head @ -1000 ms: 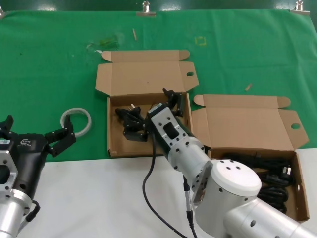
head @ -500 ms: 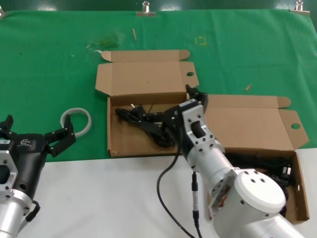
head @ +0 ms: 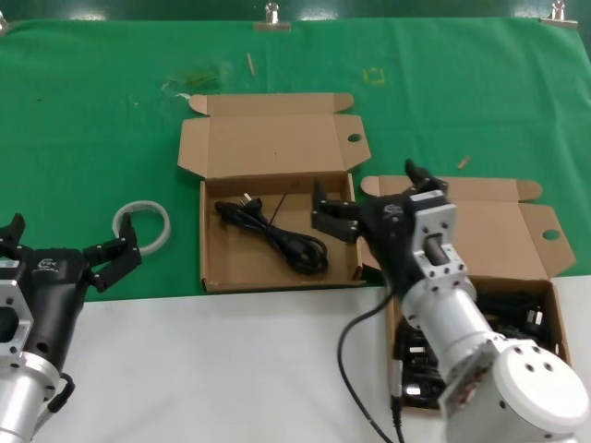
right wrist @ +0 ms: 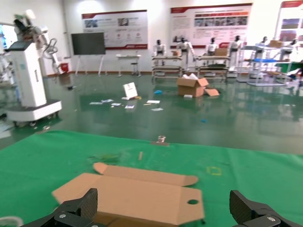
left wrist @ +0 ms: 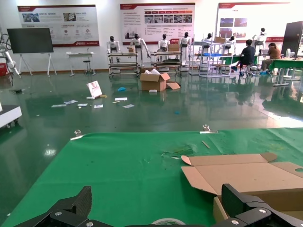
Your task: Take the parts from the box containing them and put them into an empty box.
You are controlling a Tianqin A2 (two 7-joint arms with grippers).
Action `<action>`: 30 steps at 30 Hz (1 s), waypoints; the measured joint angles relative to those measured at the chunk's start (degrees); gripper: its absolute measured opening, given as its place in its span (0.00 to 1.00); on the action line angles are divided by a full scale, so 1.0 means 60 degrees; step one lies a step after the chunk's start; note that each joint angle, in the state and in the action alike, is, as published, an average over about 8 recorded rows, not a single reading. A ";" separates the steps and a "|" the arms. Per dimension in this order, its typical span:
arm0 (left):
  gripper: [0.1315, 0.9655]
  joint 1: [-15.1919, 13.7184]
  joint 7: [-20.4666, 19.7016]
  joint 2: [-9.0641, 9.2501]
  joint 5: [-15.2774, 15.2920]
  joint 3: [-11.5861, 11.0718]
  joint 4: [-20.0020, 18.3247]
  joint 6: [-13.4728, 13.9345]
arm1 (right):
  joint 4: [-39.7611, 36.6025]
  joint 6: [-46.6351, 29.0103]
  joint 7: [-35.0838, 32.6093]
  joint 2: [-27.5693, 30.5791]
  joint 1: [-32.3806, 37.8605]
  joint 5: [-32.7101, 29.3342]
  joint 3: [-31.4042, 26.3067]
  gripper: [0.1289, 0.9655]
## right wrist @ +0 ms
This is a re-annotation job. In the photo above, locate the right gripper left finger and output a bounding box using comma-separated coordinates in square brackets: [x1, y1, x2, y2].
[23, 188, 99, 227]

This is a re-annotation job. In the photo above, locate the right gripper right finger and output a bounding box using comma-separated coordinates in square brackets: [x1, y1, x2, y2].
[229, 189, 303, 227]

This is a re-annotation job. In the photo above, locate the open brown cardboard box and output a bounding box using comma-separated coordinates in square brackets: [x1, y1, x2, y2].
[51, 162, 205, 227]

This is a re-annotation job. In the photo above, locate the large open cardboard box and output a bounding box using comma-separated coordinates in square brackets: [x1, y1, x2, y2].
[176, 73, 220, 98]

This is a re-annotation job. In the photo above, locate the clear tape roll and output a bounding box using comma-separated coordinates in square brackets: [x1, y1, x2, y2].
[0, 215, 24, 227]

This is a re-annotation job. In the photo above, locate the metal binder clip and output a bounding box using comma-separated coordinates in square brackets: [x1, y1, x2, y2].
[150, 135, 170, 147]

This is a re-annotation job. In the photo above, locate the white red sign board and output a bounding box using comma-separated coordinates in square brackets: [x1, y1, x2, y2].
[122, 82, 139, 100]

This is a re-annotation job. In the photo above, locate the red bin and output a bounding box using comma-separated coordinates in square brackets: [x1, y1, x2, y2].
[58, 62, 70, 74]

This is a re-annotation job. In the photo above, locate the white robot station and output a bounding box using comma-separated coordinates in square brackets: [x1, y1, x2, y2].
[4, 9, 62, 127]

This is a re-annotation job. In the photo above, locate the metal workbench rack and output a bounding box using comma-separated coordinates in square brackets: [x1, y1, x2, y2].
[196, 55, 231, 79]
[151, 55, 183, 79]

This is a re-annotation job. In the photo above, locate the white rack with blue trays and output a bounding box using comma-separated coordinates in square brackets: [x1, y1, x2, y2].
[238, 44, 288, 86]

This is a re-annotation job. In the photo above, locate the green work table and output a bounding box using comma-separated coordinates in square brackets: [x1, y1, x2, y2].
[274, 61, 303, 79]

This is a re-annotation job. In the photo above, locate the black stool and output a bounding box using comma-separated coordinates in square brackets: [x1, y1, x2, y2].
[131, 62, 143, 78]

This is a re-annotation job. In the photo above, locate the white table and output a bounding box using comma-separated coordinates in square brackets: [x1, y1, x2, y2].
[116, 53, 142, 78]

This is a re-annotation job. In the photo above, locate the dark screen on stand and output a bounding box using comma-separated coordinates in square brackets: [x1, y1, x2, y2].
[71, 32, 107, 76]

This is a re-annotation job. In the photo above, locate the wall poster with photos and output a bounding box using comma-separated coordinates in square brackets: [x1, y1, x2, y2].
[276, 0, 303, 41]

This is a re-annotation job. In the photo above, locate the wide red white wall poster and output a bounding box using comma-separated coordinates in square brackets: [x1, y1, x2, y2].
[170, 2, 253, 47]

